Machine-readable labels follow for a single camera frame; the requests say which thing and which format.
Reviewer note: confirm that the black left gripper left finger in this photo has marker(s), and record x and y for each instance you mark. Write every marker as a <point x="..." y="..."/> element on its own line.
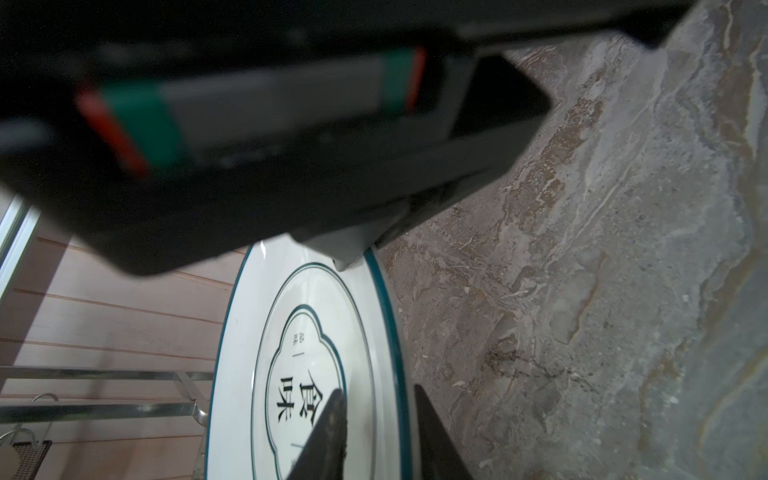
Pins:
<point x="324" y="453"/>

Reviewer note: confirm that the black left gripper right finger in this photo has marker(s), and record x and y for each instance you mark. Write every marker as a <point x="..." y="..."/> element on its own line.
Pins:
<point x="440" y="460"/>

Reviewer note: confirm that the white plate green clover motif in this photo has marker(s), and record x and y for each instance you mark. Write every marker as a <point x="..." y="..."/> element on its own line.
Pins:
<point x="298" y="329"/>

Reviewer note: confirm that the stainless steel dish rack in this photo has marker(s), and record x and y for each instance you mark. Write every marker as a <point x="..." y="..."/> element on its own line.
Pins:
<point x="138" y="448"/>

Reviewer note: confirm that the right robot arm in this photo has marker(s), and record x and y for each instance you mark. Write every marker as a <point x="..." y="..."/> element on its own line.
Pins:
<point x="164" y="133"/>

